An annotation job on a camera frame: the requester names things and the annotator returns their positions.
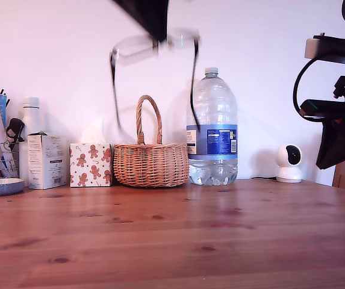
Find black-framed glasses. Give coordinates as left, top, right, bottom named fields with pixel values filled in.
left=108, top=26, right=202, bottom=133

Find large clear water bottle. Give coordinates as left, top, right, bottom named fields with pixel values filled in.
left=185, top=66, right=239, bottom=186

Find white tissue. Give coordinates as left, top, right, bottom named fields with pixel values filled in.
left=81, top=120, right=105, bottom=145

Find white metal bottle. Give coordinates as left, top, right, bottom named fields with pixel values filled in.
left=20, top=96, right=46, bottom=188

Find gingerbread print tissue box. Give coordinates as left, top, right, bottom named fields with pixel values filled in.
left=69, top=143, right=114, bottom=188

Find blue sachet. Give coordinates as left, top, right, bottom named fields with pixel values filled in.
left=0, top=94, right=8, bottom=127

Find black bottle opener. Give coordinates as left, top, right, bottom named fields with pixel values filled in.
left=5, top=118, right=25, bottom=151

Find white printed carton box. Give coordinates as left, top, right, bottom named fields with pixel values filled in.
left=27, top=132, right=67, bottom=190

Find small white round camera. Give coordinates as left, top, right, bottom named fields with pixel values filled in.
left=276, top=144, right=304, bottom=184

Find arm camera box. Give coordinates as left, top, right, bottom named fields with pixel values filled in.
left=304, top=32, right=345, bottom=66

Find wicker basket with handle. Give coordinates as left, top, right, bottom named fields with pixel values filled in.
left=113, top=95, right=190, bottom=188

